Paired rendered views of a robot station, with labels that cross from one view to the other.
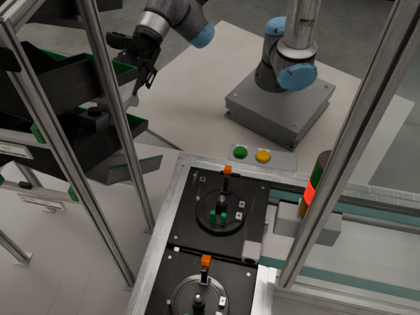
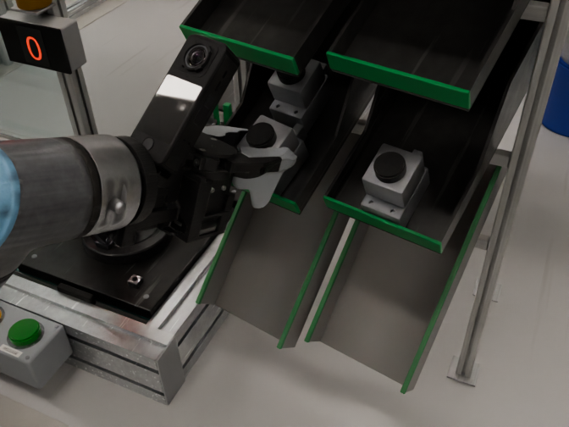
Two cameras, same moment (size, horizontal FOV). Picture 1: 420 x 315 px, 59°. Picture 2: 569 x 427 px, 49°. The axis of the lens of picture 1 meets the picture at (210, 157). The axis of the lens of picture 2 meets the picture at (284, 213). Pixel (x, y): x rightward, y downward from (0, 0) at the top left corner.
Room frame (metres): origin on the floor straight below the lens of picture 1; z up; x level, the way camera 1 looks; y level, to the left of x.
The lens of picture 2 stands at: (1.15, 0.37, 1.61)
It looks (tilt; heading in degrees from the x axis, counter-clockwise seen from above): 40 degrees down; 193
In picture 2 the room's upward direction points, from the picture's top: 2 degrees counter-clockwise
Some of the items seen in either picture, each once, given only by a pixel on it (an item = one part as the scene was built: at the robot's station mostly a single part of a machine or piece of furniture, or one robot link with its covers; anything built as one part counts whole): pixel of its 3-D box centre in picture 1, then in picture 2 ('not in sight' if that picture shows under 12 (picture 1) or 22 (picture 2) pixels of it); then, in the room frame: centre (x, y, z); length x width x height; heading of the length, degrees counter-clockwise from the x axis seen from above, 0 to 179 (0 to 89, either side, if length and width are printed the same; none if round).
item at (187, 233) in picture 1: (220, 213); (130, 237); (0.49, -0.03, 0.96); 0.24 x 0.24 x 0.02; 77
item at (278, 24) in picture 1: (282, 40); not in sight; (1.04, -0.24, 1.12); 0.13 x 0.12 x 0.14; 8
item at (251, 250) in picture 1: (250, 252); not in sight; (0.37, -0.10, 0.97); 0.05 x 0.05 x 0.04; 77
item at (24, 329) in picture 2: (240, 152); (25, 334); (0.70, -0.09, 0.96); 0.04 x 0.04 x 0.02
